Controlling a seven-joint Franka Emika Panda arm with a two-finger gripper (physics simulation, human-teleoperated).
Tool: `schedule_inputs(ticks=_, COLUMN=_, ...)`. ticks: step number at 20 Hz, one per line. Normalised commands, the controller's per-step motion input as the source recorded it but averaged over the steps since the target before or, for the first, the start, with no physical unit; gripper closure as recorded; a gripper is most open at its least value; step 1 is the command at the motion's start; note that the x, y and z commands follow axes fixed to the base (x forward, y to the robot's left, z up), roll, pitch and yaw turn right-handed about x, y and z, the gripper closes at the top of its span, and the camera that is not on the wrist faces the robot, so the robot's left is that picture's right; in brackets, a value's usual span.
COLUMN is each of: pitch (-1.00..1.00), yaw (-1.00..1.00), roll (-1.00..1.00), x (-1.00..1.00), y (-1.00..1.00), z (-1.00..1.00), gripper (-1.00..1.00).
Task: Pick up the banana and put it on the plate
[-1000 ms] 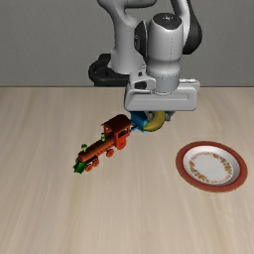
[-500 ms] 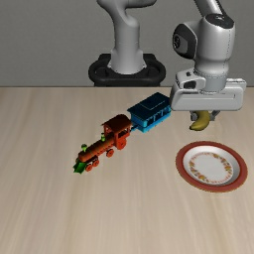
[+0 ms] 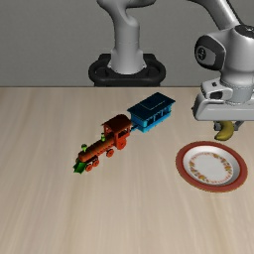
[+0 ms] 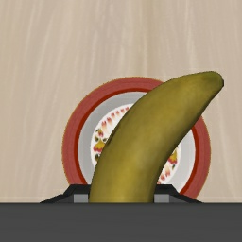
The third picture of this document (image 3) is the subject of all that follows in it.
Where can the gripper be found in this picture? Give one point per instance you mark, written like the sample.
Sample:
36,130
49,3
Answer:
225,110

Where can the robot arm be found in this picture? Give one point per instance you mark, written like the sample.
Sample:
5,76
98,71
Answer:
127,39

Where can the yellow banana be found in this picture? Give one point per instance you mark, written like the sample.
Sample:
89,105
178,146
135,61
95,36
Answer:
226,132

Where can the white plate with red rim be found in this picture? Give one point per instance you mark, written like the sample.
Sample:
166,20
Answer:
211,166

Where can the red and blue toy train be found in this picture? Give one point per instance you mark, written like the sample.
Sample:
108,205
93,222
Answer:
115,134

